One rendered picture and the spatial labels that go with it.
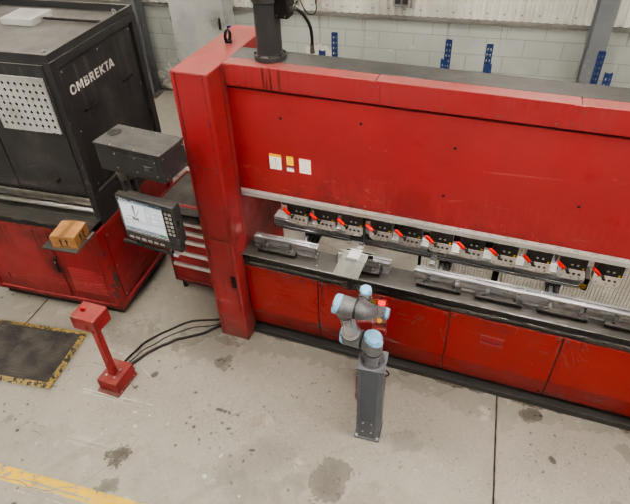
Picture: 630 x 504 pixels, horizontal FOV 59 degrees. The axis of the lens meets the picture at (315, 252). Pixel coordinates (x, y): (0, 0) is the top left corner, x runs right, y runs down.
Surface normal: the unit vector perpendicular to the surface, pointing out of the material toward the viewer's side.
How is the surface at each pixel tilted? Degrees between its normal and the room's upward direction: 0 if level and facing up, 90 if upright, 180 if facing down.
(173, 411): 0
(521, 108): 90
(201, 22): 90
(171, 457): 0
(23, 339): 0
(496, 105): 90
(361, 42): 90
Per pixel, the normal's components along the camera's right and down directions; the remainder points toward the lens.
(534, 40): -0.26, 0.62
